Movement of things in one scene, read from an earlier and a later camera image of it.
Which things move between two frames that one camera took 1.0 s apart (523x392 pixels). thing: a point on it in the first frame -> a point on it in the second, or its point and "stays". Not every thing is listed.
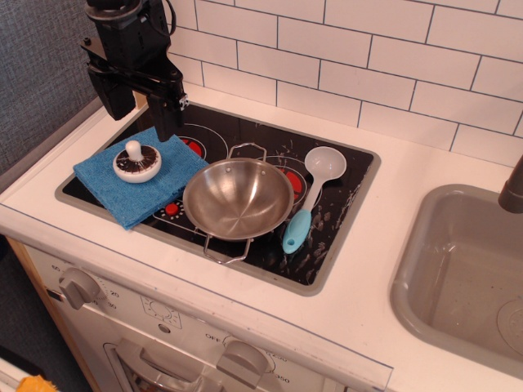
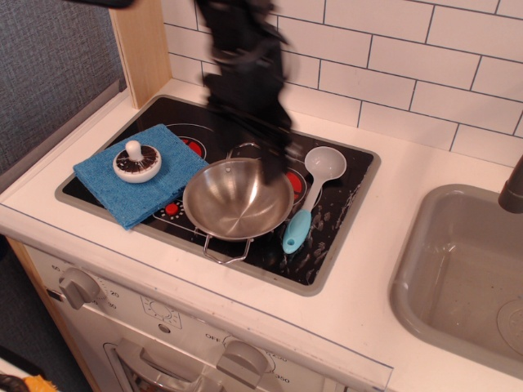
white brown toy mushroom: x=136 y=164 stays
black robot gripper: x=133 y=38 -> x=248 y=82
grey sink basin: x=457 y=278 stays
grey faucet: x=511 y=195 stays
